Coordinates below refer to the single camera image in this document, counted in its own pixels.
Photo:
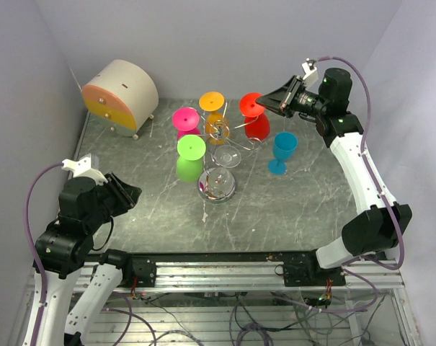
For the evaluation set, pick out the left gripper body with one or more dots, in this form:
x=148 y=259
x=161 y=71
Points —
x=116 y=201

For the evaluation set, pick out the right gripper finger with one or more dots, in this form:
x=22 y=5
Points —
x=280 y=94
x=271 y=105

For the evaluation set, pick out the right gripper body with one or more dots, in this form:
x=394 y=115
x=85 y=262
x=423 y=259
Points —
x=305 y=101

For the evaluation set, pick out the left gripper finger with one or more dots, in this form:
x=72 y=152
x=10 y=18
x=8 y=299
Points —
x=133 y=195
x=120 y=184

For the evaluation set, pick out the red plastic wine glass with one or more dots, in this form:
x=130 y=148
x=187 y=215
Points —
x=256 y=123

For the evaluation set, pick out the blue plastic wine glass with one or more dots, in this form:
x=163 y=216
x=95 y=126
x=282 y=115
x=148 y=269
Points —
x=284 y=145

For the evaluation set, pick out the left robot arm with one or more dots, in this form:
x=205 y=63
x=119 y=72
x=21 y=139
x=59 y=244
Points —
x=60 y=253

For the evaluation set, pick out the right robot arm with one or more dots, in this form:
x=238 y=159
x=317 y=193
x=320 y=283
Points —
x=380 y=221

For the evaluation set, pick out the chrome wine glass rack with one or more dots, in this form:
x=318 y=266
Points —
x=246 y=148

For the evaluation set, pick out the orange plastic wine glass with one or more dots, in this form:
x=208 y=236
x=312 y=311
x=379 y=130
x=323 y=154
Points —
x=212 y=108

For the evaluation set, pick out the green plastic wine glass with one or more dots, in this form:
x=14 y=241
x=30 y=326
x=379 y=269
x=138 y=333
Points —
x=191 y=150

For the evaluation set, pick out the clear wine glass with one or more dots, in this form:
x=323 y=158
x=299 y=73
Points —
x=221 y=183

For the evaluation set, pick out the pink plastic wine glass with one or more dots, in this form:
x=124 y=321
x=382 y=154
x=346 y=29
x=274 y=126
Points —
x=186 y=120

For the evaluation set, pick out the round mini drawer cabinet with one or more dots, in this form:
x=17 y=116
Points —
x=122 y=96

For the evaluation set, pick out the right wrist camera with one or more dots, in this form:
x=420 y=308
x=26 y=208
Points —
x=310 y=73

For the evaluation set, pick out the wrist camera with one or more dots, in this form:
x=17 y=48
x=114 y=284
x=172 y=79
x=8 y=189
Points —
x=310 y=73
x=87 y=166

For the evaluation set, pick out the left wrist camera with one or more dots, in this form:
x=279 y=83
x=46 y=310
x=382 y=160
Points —
x=87 y=166

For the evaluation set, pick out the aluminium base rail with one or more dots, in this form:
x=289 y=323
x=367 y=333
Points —
x=251 y=271

